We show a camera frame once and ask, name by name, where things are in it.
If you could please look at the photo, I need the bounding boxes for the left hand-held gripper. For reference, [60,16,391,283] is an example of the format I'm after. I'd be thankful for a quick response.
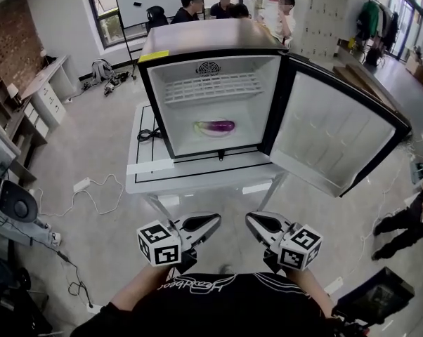
[136,211,222,274]

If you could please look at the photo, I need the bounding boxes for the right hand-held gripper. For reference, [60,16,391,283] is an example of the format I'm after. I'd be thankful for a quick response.
[245,211,324,273]

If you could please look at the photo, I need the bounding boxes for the white round plate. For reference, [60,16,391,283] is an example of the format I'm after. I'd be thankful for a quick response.
[196,119,235,140]

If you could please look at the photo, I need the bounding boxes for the purple eggplant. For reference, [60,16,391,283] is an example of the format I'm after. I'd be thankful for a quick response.
[193,118,236,136]

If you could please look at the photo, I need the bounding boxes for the black mini fridge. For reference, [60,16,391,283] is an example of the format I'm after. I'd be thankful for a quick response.
[136,18,412,199]

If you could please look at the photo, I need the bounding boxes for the person's right forearm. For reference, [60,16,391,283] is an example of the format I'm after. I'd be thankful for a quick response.
[285,267,334,319]

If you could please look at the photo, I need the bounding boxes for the person's left forearm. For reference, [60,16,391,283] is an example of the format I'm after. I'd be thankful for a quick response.
[109,263,174,310]

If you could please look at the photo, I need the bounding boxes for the white metal table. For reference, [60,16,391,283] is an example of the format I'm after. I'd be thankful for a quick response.
[125,103,289,224]

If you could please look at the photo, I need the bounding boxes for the black printed shirt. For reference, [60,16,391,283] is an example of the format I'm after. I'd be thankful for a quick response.
[69,272,374,337]

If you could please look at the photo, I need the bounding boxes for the black screen device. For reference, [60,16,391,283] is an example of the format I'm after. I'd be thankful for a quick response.
[332,267,416,329]

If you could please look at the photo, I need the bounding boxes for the black floor equipment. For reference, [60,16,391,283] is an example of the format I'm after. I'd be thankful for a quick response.
[81,72,130,96]

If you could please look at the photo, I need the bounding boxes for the wooden platform step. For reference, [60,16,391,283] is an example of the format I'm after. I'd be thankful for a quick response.
[332,63,397,110]

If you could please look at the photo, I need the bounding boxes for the grey fabric cover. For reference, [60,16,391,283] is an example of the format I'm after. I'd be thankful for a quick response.
[0,201,53,247]

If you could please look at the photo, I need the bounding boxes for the grey backpack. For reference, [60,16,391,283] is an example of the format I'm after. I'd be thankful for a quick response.
[91,58,113,84]

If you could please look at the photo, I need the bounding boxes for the white drawer desk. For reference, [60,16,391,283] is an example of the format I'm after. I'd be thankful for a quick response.
[21,55,79,129]

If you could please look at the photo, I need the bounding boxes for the black bag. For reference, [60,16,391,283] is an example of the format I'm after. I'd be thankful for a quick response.
[365,47,381,67]

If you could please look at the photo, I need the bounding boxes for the black office chair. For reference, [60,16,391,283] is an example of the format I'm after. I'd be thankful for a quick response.
[146,6,169,34]

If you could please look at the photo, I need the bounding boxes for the grey cubby cabinet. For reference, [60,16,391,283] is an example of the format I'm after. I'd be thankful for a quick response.
[0,79,51,185]

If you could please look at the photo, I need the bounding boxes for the black metal chair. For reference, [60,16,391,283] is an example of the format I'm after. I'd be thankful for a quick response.
[0,230,54,337]

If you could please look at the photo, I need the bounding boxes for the grey locker cabinet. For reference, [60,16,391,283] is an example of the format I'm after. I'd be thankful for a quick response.
[301,0,353,61]

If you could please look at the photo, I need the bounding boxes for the black framed window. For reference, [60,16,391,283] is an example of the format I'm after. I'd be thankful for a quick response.
[84,0,293,51]

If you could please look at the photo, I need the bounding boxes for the cardboard box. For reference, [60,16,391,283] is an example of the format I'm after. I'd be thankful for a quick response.
[406,53,423,80]

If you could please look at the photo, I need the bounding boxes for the green jacket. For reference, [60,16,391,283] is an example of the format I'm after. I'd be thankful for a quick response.
[358,1,379,38]

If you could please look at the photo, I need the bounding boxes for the black coat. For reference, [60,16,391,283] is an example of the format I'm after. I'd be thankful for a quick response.
[385,12,401,51]

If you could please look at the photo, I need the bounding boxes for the metal clothes rack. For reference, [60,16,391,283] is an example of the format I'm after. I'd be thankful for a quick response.
[357,0,401,51]

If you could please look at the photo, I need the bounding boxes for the glass door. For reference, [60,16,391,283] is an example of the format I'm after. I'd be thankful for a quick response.
[390,0,423,61]

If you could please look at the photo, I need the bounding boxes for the black coiled power cable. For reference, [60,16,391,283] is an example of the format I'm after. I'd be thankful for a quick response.
[137,127,162,141]

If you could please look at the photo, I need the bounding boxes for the white power cord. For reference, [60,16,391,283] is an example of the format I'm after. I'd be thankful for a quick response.
[34,173,124,217]

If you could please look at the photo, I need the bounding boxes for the black cord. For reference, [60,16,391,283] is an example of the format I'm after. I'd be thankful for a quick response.
[56,249,93,308]

